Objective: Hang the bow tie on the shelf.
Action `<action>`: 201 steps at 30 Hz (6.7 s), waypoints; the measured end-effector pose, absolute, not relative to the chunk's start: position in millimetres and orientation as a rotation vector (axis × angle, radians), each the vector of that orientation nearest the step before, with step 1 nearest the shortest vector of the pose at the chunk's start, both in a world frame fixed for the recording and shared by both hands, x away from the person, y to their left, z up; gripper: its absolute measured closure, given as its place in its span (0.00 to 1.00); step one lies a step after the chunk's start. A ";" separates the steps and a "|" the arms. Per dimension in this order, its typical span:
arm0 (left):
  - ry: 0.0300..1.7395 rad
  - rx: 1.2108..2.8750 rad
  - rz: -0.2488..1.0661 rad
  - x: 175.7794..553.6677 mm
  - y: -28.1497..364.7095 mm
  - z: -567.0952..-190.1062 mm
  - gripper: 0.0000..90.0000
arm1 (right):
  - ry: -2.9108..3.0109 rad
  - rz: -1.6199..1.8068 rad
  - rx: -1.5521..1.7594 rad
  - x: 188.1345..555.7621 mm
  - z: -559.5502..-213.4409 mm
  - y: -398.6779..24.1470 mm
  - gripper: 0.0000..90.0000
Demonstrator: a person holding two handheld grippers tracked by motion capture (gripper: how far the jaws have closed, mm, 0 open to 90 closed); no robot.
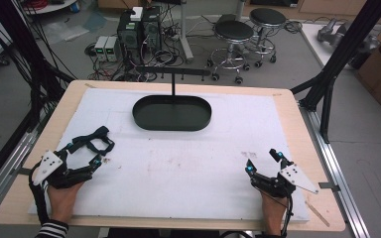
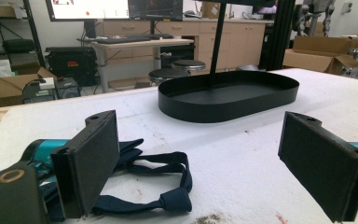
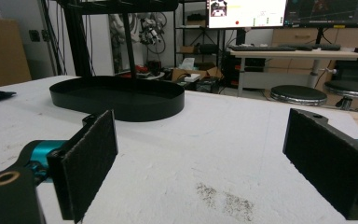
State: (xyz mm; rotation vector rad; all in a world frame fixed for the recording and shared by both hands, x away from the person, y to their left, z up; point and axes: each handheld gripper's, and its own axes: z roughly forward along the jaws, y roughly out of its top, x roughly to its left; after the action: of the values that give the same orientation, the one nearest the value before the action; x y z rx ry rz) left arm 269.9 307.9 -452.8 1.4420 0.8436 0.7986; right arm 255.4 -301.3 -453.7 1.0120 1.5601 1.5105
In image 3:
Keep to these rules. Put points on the black metal shelf rack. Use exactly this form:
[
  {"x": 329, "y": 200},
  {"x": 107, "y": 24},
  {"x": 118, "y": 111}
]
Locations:
[{"x": 195, "y": 37}]

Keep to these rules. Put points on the black keyboard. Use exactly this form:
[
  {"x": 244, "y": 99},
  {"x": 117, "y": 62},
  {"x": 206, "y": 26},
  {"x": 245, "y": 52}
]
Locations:
[
  {"x": 262, "y": 48},
  {"x": 318, "y": 46}
]

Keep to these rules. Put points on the black two-tier oval tray rack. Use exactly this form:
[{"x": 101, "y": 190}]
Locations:
[{"x": 118, "y": 96}]

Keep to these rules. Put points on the light wooden desk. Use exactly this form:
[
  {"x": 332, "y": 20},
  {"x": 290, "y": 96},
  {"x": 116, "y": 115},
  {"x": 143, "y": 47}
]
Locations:
[{"x": 295, "y": 56}]

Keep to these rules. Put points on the open cardboard box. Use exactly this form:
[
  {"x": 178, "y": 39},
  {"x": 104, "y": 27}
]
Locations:
[{"x": 195, "y": 74}]

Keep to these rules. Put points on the brown cardboard board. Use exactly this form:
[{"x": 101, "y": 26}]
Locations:
[{"x": 0, "y": 53}]

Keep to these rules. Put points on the white-screen computer monitor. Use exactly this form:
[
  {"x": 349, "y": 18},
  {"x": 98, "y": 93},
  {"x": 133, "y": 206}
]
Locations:
[{"x": 246, "y": 13}]

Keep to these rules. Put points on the dark-screen computer monitor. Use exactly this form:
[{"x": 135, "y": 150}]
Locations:
[{"x": 328, "y": 12}]

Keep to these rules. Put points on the round black stool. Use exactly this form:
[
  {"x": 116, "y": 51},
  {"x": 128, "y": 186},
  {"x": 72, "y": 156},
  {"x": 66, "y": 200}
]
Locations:
[
  {"x": 351, "y": 90},
  {"x": 297, "y": 95}
]

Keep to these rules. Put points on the wooden drawer cabinet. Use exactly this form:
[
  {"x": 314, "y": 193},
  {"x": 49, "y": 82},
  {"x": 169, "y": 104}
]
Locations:
[{"x": 310, "y": 37}]

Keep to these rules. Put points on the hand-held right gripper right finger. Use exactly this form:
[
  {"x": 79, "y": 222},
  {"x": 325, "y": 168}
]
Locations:
[{"x": 329, "y": 158}]

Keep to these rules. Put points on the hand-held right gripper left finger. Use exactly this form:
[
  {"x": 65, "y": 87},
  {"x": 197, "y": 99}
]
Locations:
[{"x": 87, "y": 161}]

